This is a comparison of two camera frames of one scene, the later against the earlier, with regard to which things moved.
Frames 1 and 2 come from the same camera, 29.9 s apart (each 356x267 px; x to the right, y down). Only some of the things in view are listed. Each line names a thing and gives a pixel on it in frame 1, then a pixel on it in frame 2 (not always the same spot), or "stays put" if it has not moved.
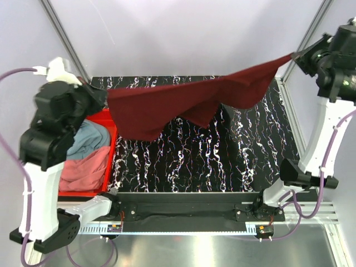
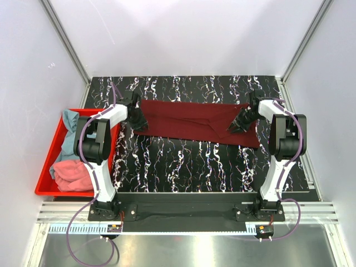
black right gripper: (302, 57) → (232, 124)
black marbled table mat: (243, 150) stays put
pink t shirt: (87, 174) stays put
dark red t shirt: (139, 112) → (200, 120)
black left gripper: (98, 96) → (138, 127)
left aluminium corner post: (65, 40) stays put
